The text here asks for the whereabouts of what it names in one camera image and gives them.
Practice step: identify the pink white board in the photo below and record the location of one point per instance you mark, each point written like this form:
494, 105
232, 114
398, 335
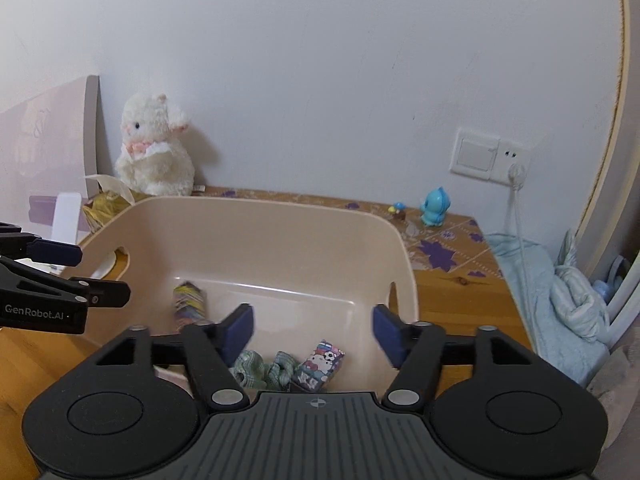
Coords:
45, 140

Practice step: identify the gold snack bag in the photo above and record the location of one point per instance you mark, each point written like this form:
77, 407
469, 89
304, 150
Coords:
107, 207

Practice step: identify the white plush lamb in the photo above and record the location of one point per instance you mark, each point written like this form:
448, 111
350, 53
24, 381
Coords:
155, 160

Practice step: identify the blue toy figure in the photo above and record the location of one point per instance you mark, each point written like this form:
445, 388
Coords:
432, 207

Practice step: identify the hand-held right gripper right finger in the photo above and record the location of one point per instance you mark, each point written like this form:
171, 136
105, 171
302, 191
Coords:
386, 329

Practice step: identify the cartoon-print small box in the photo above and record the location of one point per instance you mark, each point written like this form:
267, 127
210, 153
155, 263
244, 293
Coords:
320, 362

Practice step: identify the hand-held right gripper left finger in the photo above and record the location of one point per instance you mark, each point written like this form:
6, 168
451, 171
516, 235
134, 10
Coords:
241, 329

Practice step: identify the white wall socket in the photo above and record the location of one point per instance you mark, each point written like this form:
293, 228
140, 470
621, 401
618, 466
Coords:
515, 152

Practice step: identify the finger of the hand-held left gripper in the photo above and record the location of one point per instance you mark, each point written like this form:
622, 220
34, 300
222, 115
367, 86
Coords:
52, 252
100, 294

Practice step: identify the small brown toy figure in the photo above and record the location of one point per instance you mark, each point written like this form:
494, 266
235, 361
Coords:
398, 212

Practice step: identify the beige plastic basket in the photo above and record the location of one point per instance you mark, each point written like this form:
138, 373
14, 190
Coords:
275, 240

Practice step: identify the white wall switch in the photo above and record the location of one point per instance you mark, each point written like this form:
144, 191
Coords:
472, 154

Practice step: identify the pale blue striped cloth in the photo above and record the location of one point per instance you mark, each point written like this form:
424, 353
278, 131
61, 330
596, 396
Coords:
575, 300

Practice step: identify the light blue towel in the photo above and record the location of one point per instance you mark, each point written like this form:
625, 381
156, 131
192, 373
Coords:
542, 330

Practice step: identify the white rail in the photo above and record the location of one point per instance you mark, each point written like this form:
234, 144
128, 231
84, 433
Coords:
625, 305

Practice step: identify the green checked scrunchie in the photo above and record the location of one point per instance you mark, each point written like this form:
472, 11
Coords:
250, 367
282, 370

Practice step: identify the grey cloth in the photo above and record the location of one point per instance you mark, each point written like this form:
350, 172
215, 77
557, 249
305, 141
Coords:
617, 375

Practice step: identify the cream curved bed frame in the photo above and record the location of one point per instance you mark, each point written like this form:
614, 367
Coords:
612, 135

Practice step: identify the white plug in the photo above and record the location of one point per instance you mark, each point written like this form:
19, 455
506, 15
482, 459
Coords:
517, 175

